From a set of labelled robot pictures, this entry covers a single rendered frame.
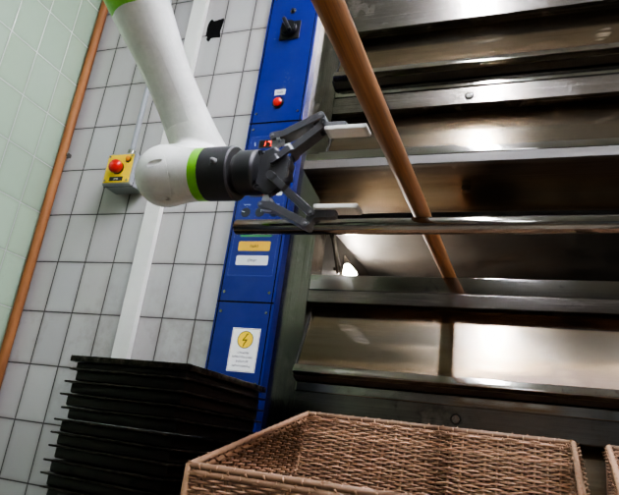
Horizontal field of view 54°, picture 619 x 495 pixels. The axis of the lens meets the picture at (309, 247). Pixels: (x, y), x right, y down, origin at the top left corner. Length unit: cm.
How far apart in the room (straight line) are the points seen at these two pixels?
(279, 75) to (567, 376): 107
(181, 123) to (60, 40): 106
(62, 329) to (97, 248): 24
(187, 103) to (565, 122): 87
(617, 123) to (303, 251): 78
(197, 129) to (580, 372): 88
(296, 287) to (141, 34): 68
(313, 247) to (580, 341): 64
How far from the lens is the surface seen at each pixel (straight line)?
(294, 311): 148
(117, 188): 184
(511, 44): 168
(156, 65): 119
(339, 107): 168
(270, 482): 91
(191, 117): 118
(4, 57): 201
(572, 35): 169
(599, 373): 134
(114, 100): 210
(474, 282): 140
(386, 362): 138
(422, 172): 139
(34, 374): 187
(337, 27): 65
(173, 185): 104
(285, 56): 181
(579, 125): 155
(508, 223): 104
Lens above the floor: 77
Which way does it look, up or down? 18 degrees up
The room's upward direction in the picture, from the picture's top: 8 degrees clockwise
